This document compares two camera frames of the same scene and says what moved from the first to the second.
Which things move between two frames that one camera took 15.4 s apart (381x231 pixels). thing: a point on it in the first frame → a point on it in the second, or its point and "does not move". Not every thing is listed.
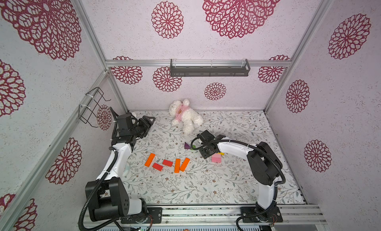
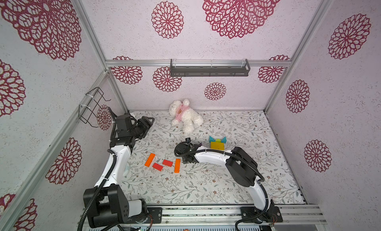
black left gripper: [148, 123] does not move
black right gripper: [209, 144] → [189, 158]
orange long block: [177, 165] does not move
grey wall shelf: [210, 71] does not move
